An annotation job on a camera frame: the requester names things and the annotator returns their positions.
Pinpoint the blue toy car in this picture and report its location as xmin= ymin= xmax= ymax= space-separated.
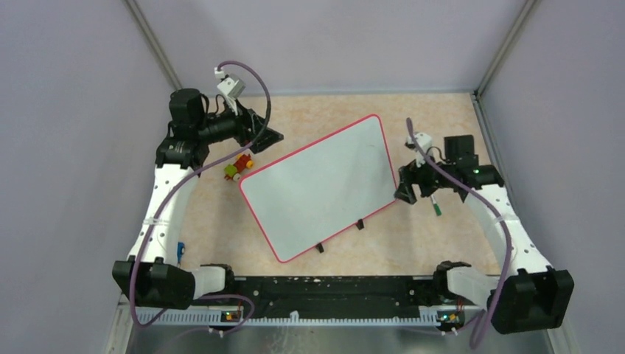
xmin=176 ymin=242 xmax=186 ymax=266

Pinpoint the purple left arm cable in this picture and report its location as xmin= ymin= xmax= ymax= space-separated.
xmin=128 ymin=60 xmax=273 ymax=338

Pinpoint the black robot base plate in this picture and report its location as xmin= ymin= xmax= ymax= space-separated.
xmin=193 ymin=275 xmax=472 ymax=320

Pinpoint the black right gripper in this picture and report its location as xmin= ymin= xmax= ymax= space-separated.
xmin=395 ymin=149 xmax=455 ymax=204

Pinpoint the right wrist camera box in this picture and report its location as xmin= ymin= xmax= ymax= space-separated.
xmin=405 ymin=131 xmax=433 ymax=155

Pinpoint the pink framed whiteboard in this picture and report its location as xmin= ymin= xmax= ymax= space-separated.
xmin=239 ymin=114 xmax=397 ymax=263

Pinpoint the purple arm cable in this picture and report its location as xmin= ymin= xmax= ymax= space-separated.
xmin=405 ymin=117 xmax=514 ymax=350
xmin=128 ymin=60 xmax=273 ymax=338

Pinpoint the red yellow green toy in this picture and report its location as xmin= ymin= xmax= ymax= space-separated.
xmin=223 ymin=153 xmax=254 ymax=181

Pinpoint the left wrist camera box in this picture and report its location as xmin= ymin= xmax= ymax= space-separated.
xmin=214 ymin=68 xmax=246 ymax=100

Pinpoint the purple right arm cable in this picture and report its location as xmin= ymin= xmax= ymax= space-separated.
xmin=405 ymin=117 xmax=514 ymax=350

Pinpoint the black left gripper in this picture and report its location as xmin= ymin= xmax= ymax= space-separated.
xmin=196 ymin=94 xmax=282 ymax=153

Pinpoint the white slotted cable duct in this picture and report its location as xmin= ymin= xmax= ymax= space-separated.
xmin=153 ymin=310 xmax=440 ymax=327

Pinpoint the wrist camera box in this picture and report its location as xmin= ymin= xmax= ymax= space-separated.
xmin=405 ymin=131 xmax=433 ymax=155
xmin=214 ymin=68 xmax=246 ymax=100

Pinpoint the green capped whiteboard marker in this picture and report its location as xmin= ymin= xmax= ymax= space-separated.
xmin=430 ymin=195 xmax=442 ymax=217

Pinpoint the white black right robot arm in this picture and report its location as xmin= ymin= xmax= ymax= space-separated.
xmin=394 ymin=133 xmax=574 ymax=334

